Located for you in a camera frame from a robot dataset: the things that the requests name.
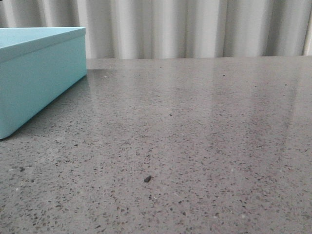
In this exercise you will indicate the light blue plastic box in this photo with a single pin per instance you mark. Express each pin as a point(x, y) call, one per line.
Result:
point(37, 64)

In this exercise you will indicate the white pleated curtain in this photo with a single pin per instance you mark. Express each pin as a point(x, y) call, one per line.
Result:
point(166, 29)

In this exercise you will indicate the small black debris piece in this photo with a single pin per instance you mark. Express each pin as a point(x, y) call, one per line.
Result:
point(147, 179)

